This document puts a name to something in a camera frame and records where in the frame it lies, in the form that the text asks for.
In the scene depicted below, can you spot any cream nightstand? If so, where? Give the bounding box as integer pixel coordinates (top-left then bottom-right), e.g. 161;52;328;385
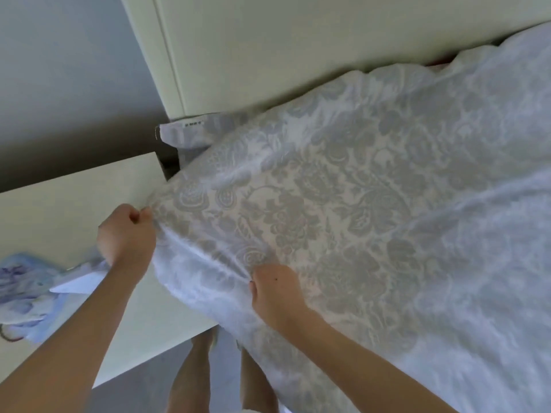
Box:
0;152;220;388

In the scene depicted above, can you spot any person's left forearm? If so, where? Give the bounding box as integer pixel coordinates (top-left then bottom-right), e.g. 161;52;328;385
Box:
0;264;143;413

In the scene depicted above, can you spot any person's right hand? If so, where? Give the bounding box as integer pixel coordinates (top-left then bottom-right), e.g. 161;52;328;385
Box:
249;263;313;336

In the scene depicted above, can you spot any person's right leg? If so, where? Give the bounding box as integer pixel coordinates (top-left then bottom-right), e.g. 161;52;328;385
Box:
239;344;281;413

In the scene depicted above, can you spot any person's left hand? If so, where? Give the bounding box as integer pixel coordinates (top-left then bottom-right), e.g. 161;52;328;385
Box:
95;202;158;282

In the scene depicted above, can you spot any person's left leg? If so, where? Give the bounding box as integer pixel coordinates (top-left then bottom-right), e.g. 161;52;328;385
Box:
168;326;218;413

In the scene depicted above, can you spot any person's leg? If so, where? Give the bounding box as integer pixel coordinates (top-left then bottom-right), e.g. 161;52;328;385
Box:
168;326;218;413
239;344;281;413

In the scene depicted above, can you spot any blue-grey cloth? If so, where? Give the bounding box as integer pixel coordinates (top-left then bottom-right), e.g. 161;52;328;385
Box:
146;21;551;413

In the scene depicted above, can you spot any person's right forearm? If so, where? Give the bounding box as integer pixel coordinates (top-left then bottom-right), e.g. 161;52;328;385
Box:
284;309;459;413

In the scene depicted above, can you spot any blue crumpled pouch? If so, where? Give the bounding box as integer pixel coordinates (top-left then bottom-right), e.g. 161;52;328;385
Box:
0;252;91;345

